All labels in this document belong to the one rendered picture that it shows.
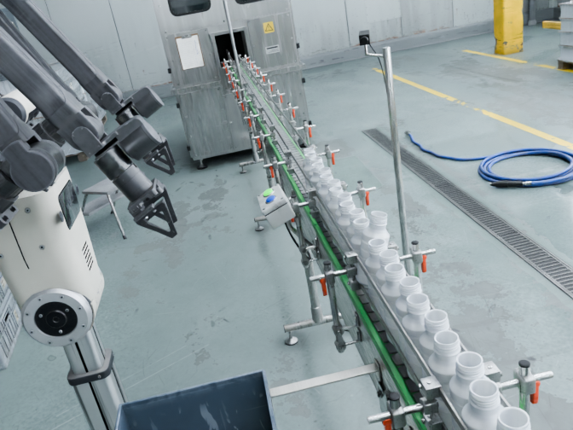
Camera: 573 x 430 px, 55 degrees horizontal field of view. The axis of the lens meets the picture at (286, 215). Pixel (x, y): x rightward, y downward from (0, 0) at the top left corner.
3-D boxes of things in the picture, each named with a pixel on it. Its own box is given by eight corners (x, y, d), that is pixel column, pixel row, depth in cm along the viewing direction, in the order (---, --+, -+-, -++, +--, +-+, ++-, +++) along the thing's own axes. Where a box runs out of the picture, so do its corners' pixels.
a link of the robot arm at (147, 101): (102, 93, 150) (97, 98, 142) (135, 66, 149) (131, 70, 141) (132, 127, 154) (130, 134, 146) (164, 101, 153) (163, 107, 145)
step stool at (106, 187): (112, 212, 517) (98, 171, 502) (161, 215, 488) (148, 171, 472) (73, 235, 481) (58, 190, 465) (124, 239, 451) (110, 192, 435)
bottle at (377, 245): (365, 308, 123) (356, 243, 117) (384, 297, 126) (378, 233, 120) (384, 319, 119) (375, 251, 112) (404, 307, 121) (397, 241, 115)
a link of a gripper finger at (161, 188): (187, 209, 120) (158, 177, 117) (188, 218, 113) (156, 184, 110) (163, 229, 120) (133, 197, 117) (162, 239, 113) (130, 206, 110)
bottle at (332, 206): (341, 236, 159) (333, 183, 153) (358, 240, 155) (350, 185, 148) (328, 246, 155) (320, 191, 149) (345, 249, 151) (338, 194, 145)
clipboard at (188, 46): (205, 66, 553) (197, 32, 540) (182, 70, 551) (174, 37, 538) (205, 66, 556) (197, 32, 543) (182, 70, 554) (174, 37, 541)
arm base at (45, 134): (16, 131, 141) (54, 165, 146) (38, 110, 140) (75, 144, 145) (26, 124, 149) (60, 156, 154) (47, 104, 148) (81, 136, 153)
